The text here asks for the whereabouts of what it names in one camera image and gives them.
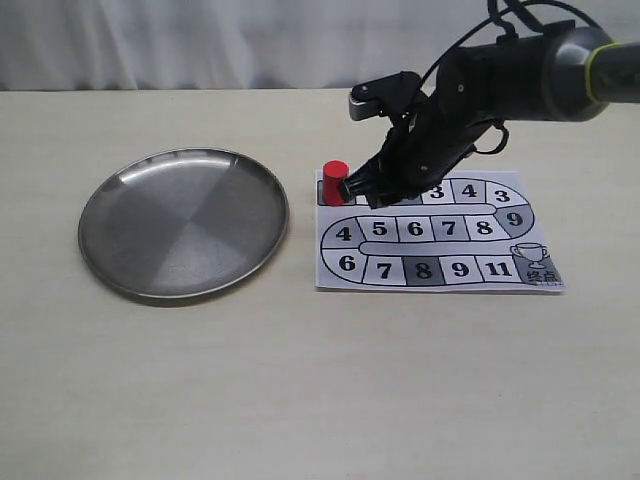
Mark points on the printed paper game board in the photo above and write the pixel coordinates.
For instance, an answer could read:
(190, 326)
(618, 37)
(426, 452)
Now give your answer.
(476, 231)

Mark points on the red cylinder game piece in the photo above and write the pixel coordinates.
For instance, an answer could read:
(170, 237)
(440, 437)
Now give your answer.
(333, 173)

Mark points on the white curtain backdrop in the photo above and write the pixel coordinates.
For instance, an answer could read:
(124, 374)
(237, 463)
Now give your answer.
(135, 45)

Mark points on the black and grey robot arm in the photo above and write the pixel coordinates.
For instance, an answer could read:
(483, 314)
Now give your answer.
(565, 74)

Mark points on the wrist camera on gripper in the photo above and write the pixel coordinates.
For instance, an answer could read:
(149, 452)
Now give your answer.
(387, 96)

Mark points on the round stainless steel plate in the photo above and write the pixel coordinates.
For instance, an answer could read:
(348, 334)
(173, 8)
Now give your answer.
(182, 225)

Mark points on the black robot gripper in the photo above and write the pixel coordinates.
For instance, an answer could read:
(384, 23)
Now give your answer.
(439, 134)

